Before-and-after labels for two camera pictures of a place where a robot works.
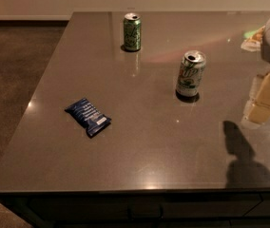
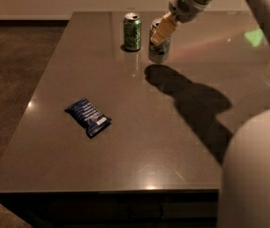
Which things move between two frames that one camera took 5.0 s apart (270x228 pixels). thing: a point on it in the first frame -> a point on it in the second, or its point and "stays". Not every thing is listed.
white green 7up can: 191,72 -> 159,53
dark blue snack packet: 85,112 stays
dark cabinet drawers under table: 149,209 stays
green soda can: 132,31 stays
